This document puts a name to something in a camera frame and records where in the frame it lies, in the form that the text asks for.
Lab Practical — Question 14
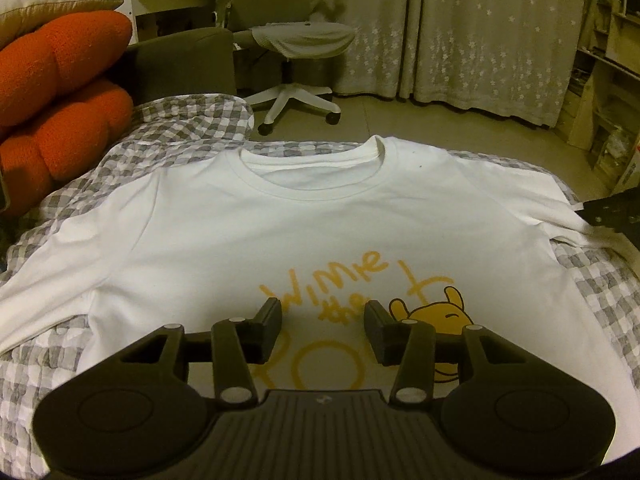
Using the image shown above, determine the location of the white Pooh t-shirt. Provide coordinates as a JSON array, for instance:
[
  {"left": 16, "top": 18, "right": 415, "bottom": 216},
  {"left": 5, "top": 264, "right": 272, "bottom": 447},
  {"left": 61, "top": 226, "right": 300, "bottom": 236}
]
[{"left": 1, "top": 136, "right": 639, "bottom": 460}]

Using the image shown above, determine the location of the wooden shelf unit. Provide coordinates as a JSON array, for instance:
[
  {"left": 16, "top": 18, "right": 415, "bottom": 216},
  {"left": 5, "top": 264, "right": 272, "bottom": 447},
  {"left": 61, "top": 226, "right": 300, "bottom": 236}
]
[{"left": 555, "top": 0, "right": 639, "bottom": 194}]

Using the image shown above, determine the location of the grey star curtain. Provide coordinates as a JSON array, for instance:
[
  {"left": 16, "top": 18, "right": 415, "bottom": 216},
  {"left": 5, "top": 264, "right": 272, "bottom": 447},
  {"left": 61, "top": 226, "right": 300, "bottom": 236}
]
[{"left": 328, "top": 0, "right": 596, "bottom": 127}]

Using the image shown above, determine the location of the grey checkered bed quilt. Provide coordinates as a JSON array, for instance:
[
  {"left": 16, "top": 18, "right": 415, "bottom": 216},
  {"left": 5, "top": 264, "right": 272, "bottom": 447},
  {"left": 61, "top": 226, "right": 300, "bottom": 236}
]
[{"left": 1, "top": 93, "right": 639, "bottom": 479}]

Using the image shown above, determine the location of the red knitted cushion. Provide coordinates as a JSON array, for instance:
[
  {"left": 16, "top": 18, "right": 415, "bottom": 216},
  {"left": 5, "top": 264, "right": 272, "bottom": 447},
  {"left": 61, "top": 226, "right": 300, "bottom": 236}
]
[{"left": 1, "top": 10, "right": 134, "bottom": 218}]

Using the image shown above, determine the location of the grey garment on chair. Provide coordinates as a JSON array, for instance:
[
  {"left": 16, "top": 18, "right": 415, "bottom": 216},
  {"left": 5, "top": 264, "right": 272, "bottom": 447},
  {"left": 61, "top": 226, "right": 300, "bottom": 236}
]
[{"left": 250, "top": 22, "right": 356, "bottom": 60}]

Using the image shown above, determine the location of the beige pillow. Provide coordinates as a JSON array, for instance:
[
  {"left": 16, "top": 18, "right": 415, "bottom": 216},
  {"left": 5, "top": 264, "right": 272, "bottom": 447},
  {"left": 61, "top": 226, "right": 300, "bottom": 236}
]
[{"left": 0, "top": 0, "right": 124, "bottom": 48}]

